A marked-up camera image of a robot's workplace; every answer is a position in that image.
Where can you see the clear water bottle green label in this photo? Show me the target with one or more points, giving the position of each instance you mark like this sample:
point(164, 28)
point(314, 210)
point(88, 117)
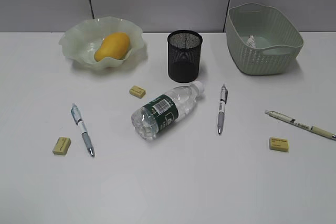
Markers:
point(167, 108)

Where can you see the yellow mango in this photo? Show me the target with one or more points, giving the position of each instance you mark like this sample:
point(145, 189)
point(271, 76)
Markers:
point(113, 46)

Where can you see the blue clip white pen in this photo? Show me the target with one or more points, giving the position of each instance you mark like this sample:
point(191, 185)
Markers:
point(83, 130)

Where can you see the waste paper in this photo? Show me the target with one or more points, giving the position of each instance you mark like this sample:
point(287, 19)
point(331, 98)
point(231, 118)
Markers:
point(251, 42)

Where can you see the beige grip pen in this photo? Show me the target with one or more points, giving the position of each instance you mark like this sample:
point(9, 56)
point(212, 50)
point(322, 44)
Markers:
point(292, 121)

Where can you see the middle yellow eraser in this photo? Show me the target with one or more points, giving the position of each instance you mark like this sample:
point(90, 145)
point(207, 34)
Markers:
point(137, 92)

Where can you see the yellow eraser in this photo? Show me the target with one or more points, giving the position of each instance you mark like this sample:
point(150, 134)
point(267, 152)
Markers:
point(62, 145)
point(278, 144)
point(137, 92)

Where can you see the black mesh pen holder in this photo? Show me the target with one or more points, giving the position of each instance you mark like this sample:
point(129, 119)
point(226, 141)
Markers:
point(184, 54)

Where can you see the grey grip pen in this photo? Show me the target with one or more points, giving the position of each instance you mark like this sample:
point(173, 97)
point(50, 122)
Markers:
point(221, 113)

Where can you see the pale green wavy plate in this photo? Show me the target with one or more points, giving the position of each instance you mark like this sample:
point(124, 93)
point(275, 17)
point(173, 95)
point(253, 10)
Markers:
point(81, 42)

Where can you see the left yellow eraser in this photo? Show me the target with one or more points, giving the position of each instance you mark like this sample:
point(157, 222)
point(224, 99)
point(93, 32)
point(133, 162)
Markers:
point(62, 145)

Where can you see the right yellow eraser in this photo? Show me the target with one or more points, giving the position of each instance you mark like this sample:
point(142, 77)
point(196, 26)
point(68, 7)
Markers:
point(278, 144)

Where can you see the green woven plastic basket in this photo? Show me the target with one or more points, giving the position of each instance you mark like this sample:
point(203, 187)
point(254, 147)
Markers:
point(278, 41)

